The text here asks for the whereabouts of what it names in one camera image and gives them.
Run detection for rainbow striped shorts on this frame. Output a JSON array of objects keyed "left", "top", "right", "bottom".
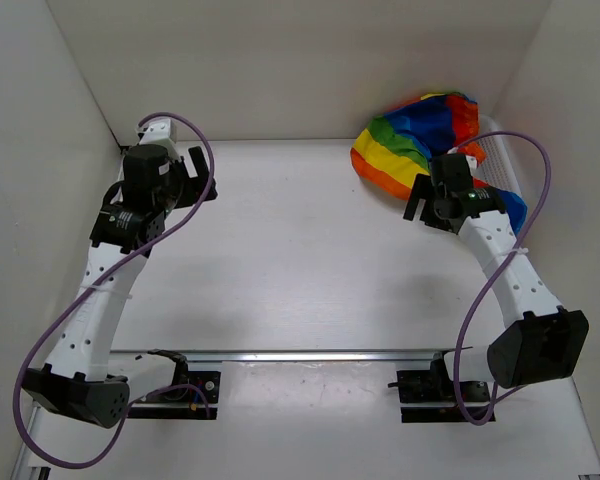
[{"left": 349, "top": 91, "right": 529, "bottom": 235}]

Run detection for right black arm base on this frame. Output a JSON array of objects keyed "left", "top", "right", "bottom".
[{"left": 387, "top": 370, "right": 491, "bottom": 424}]

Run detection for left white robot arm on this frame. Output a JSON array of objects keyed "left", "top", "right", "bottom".
[{"left": 21, "top": 144, "right": 217, "bottom": 428}]

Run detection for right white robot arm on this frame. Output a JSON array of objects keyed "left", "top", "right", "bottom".
[{"left": 405, "top": 174, "right": 589, "bottom": 400}]

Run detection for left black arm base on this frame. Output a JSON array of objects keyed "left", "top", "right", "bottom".
[{"left": 128, "top": 364, "right": 221, "bottom": 421}]

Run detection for white plastic basket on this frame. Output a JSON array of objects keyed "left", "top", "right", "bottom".
[{"left": 475, "top": 136, "right": 522, "bottom": 197}]

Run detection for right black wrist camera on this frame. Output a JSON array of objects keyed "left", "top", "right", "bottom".
[{"left": 429, "top": 153, "right": 473, "bottom": 191}]

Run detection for aluminium front rail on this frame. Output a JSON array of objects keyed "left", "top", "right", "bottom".
[{"left": 109, "top": 348, "right": 454, "bottom": 365}]

